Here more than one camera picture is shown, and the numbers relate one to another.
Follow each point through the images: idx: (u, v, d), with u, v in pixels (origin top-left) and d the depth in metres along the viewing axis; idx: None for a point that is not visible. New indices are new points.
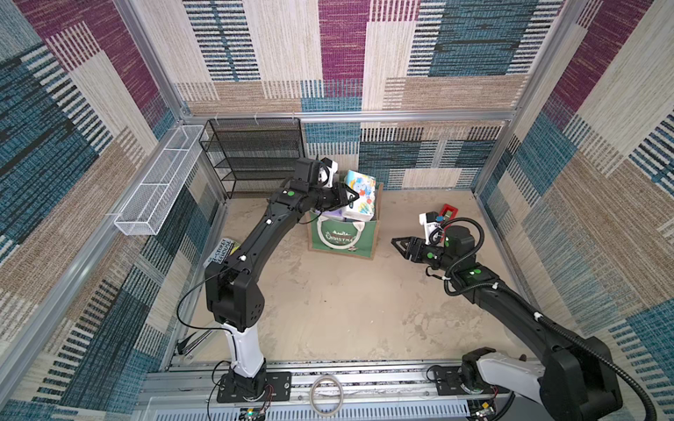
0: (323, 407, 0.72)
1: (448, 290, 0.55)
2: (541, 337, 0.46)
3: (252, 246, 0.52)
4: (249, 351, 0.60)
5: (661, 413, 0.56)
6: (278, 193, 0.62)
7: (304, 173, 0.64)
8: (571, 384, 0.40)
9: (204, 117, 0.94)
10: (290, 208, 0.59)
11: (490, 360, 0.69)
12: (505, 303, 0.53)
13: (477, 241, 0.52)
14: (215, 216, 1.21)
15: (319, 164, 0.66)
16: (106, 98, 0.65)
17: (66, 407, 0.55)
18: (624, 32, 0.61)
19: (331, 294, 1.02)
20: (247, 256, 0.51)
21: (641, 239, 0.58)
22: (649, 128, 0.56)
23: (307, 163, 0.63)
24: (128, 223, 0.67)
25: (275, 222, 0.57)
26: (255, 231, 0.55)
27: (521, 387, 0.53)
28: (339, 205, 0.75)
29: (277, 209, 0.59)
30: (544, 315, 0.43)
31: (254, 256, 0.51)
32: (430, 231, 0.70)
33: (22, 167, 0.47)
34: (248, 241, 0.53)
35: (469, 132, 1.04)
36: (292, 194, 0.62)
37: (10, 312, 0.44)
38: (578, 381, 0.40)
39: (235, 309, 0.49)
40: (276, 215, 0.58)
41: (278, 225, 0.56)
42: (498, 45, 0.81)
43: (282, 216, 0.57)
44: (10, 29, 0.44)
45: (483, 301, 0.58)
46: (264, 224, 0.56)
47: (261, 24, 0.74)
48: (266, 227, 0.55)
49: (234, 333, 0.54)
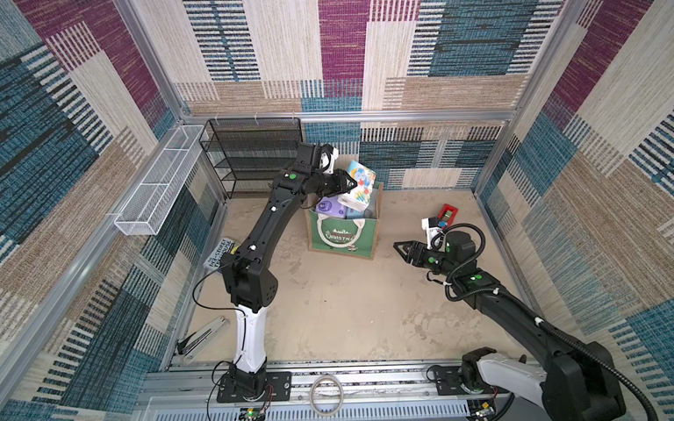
0: (324, 407, 0.72)
1: (448, 296, 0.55)
2: (543, 342, 0.46)
3: (260, 234, 0.55)
4: (260, 332, 0.63)
5: (661, 413, 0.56)
6: (280, 177, 0.62)
7: (307, 157, 0.65)
8: (573, 389, 0.40)
9: (204, 117, 0.94)
10: (294, 193, 0.60)
11: (491, 362, 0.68)
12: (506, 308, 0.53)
13: (478, 246, 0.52)
14: (215, 216, 1.21)
15: (321, 149, 0.67)
16: (106, 98, 0.65)
17: (66, 407, 0.55)
18: (624, 32, 0.61)
19: (331, 294, 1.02)
20: (257, 246, 0.54)
21: (641, 239, 0.58)
22: (649, 128, 0.56)
23: (309, 148, 0.64)
24: (128, 223, 0.67)
25: (279, 208, 0.58)
26: (261, 219, 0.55)
27: (522, 389, 0.53)
28: (338, 192, 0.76)
29: (282, 194, 0.60)
30: (545, 319, 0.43)
31: (263, 245, 0.54)
32: (432, 236, 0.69)
33: (22, 167, 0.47)
34: (257, 229, 0.56)
35: (469, 132, 1.04)
36: (294, 177, 0.62)
37: (10, 312, 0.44)
38: (581, 388, 0.40)
39: (252, 291, 0.54)
40: (281, 201, 0.59)
41: (283, 211, 0.58)
42: (498, 45, 0.81)
43: (286, 202, 0.59)
44: (10, 28, 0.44)
45: (484, 305, 0.58)
46: (269, 211, 0.58)
47: (261, 24, 0.74)
48: (272, 214, 0.57)
49: (247, 314, 0.58)
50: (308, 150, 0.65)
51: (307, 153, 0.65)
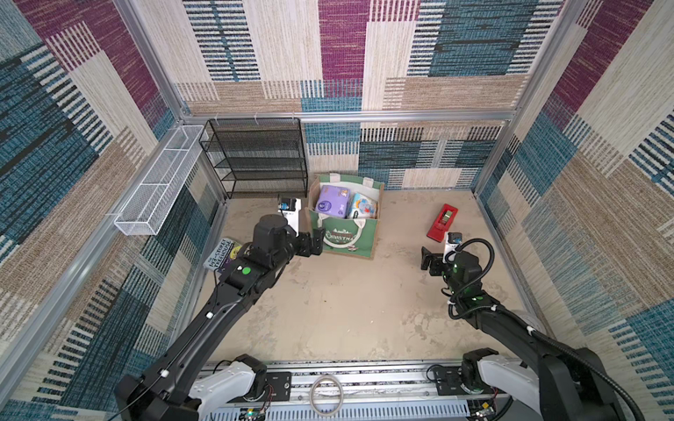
0: (323, 407, 0.72)
1: (452, 317, 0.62)
2: (534, 347, 0.48)
3: (180, 353, 0.42)
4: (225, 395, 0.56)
5: (661, 413, 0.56)
6: (233, 270, 0.51)
7: (264, 244, 0.52)
8: (564, 392, 0.41)
9: (204, 117, 0.94)
10: (241, 293, 0.48)
11: (492, 364, 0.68)
12: (501, 320, 0.57)
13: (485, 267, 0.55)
14: (215, 217, 1.21)
15: (283, 228, 0.53)
16: (106, 98, 0.65)
17: (66, 407, 0.55)
18: (624, 32, 0.61)
19: (331, 294, 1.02)
20: (171, 369, 0.40)
21: (641, 238, 0.58)
22: (649, 128, 0.56)
23: (266, 231, 0.50)
24: (128, 224, 0.67)
25: (218, 314, 0.46)
26: (193, 328, 0.44)
27: (520, 395, 0.53)
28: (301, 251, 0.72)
29: (226, 294, 0.48)
30: (536, 329, 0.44)
31: (180, 370, 0.40)
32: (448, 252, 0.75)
33: (22, 167, 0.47)
34: (179, 346, 0.42)
35: (469, 132, 1.04)
36: (247, 271, 0.51)
37: (10, 312, 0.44)
38: (571, 389, 0.42)
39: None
40: (221, 305, 0.46)
41: (221, 319, 0.45)
42: (498, 45, 0.81)
43: (228, 306, 0.47)
44: (10, 29, 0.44)
45: (485, 324, 0.61)
46: (204, 318, 0.45)
47: (261, 24, 0.74)
48: (205, 324, 0.44)
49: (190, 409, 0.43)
50: (262, 234, 0.51)
51: (266, 240, 0.51)
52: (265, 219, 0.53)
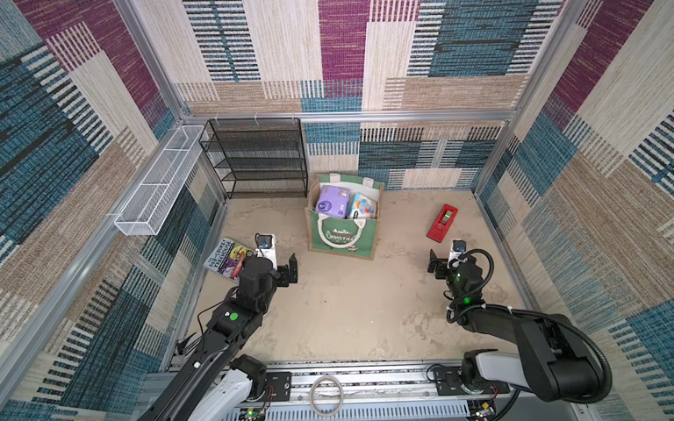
0: (323, 407, 0.72)
1: (450, 319, 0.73)
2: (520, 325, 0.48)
3: (168, 406, 0.42)
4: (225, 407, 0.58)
5: (661, 413, 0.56)
6: (220, 317, 0.53)
7: (249, 288, 0.53)
8: (535, 346, 0.45)
9: (204, 117, 0.94)
10: (229, 339, 0.50)
11: (488, 353, 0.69)
12: (491, 317, 0.60)
13: (485, 279, 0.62)
14: (215, 217, 1.21)
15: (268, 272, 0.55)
16: (106, 98, 0.65)
17: (65, 407, 0.55)
18: (624, 32, 0.61)
19: (331, 294, 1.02)
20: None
21: (641, 238, 0.58)
22: (649, 128, 0.56)
23: (252, 274, 0.53)
24: (128, 224, 0.67)
25: (204, 363, 0.47)
26: (178, 381, 0.45)
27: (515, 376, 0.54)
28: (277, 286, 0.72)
29: (213, 342, 0.49)
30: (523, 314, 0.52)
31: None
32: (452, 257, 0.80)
33: (23, 166, 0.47)
34: (166, 399, 0.43)
35: (469, 132, 1.04)
36: (235, 317, 0.52)
37: (10, 312, 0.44)
38: (541, 343, 0.45)
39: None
40: (209, 353, 0.48)
41: (208, 368, 0.47)
42: (498, 45, 0.81)
43: (216, 354, 0.48)
44: (10, 29, 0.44)
45: (480, 325, 0.64)
46: (190, 369, 0.46)
47: (261, 24, 0.74)
48: (192, 374, 0.46)
49: None
50: (248, 279, 0.52)
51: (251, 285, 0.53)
52: (250, 262, 0.56)
